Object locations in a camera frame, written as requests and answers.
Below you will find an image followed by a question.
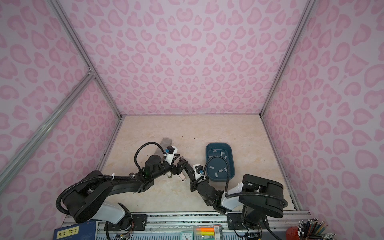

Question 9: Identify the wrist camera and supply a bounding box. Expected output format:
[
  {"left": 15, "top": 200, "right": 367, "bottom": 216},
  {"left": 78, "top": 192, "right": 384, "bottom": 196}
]
[
  {"left": 193, "top": 164, "right": 204, "bottom": 182},
  {"left": 165, "top": 146, "right": 178, "bottom": 166}
]

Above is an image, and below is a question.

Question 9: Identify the red pen holder with pens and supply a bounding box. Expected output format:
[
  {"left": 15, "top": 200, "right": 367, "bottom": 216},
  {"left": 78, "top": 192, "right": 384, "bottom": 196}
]
[{"left": 286, "top": 218, "right": 336, "bottom": 240}]

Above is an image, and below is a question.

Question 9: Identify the grey stone block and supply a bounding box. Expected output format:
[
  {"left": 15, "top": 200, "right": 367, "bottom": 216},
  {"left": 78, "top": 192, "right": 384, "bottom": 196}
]
[{"left": 159, "top": 138, "right": 173, "bottom": 150}]

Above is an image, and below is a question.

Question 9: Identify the blue book yellow label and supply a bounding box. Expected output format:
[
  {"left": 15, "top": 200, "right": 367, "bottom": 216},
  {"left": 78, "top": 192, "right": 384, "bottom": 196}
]
[{"left": 53, "top": 221, "right": 98, "bottom": 240}]

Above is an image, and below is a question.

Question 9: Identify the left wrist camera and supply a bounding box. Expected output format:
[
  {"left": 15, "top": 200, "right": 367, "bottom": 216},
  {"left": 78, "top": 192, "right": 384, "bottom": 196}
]
[{"left": 165, "top": 146, "right": 178, "bottom": 166}]

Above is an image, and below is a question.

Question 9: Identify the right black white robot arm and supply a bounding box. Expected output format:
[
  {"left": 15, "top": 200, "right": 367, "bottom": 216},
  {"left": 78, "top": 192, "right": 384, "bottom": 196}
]
[{"left": 178, "top": 161, "right": 288, "bottom": 228}]

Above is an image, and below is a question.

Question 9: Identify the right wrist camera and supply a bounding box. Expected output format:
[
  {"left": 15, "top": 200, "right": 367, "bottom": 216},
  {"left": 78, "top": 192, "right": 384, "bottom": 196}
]
[{"left": 193, "top": 164, "right": 204, "bottom": 182}]

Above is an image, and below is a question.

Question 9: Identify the small teal clock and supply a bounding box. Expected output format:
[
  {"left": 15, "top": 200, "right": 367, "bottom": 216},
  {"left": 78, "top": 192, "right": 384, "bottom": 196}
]
[{"left": 180, "top": 231, "right": 194, "bottom": 240}]

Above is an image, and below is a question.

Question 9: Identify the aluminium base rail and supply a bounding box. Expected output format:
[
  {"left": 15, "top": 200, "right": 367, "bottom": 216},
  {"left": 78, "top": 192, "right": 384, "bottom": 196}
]
[{"left": 61, "top": 209, "right": 313, "bottom": 240}]

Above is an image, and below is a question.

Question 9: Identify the pink white stapler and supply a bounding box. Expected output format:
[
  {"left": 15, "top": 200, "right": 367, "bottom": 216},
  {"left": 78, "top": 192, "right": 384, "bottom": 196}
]
[{"left": 179, "top": 173, "right": 186, "bottom": 182}]

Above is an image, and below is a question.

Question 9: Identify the teal plastic tray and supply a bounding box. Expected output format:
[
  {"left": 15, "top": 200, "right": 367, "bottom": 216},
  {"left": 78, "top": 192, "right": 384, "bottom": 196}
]
[{"left": 206, "top": 143, "right": 235, "bottom": 182}]

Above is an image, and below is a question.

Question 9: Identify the highlighter marker box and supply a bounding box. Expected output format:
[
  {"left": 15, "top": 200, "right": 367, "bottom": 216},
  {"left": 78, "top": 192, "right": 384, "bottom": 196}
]
[{"left": 194, "top": 225, "right": 224, "bottom": 240}]

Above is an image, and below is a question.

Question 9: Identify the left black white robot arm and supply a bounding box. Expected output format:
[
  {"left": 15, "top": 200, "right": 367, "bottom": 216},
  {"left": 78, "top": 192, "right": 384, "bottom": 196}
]
[{"left": 56, "top": 155, "right": 189, "bottom": 223}]

